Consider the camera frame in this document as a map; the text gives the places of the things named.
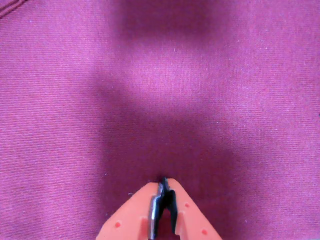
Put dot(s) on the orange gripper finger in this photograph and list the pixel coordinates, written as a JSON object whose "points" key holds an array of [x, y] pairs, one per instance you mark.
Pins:
{"points": [[190, 220], [130, 217]]}

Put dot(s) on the maroon cloth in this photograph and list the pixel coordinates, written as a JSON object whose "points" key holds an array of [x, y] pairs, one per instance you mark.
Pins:
{"points": [[75, 100]]}

